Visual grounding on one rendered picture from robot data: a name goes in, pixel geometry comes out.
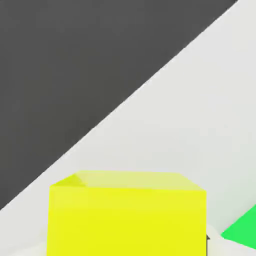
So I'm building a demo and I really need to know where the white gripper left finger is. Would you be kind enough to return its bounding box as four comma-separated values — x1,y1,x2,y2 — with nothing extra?
21,240,49,256

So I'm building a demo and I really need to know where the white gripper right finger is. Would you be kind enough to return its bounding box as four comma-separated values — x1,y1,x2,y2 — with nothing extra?
206,224,256,256

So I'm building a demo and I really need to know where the small yellow cube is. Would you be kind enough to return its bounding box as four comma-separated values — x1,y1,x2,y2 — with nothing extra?
46,170,208,256

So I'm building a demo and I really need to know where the small green cube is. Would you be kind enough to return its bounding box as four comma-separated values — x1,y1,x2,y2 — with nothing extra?
220,204,256,250

